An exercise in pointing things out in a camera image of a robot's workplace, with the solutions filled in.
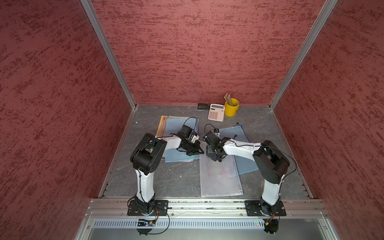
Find pink calculator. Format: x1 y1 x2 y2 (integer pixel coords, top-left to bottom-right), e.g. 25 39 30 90
208 104 225 122

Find black stapler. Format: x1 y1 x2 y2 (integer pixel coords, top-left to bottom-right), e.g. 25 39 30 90
197 103 210 111

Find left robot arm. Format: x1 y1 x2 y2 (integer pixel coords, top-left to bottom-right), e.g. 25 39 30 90
130 132 204 214

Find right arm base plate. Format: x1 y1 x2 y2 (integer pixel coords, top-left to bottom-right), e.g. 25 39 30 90
244 200 287 217

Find perforated metal strip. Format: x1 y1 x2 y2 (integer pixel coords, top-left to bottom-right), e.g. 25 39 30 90
93 219 264 230

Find yellow mug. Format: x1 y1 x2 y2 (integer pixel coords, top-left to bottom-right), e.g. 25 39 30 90
225 98 240 117

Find right black connector box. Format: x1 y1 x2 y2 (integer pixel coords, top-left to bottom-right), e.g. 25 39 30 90
264 214 280 235

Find blue mesh document bag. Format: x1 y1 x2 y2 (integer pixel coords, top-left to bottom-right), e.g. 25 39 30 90
161 115 200 163
219 125 261 175

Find clear white mesh document bag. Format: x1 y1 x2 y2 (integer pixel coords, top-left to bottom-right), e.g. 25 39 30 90
199 143 244 198

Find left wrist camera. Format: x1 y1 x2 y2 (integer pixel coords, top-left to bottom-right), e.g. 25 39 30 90
177 125 200 143

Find left circuit board with cables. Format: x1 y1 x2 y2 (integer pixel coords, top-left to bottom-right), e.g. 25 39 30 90
136 207 171 236

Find aluminium front rail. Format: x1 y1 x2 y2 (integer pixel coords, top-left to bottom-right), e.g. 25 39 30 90
85 198 330 219

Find pencils in mug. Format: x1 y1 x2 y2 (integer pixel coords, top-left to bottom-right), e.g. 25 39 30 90
225 94 234 107

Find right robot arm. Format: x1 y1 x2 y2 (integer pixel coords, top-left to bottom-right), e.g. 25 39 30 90
203 132 290 216

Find yellow mesh document bag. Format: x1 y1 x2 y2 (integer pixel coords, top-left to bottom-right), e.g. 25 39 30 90
156 116 169 137

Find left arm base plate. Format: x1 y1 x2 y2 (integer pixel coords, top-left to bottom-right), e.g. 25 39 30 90
127 199 169 217

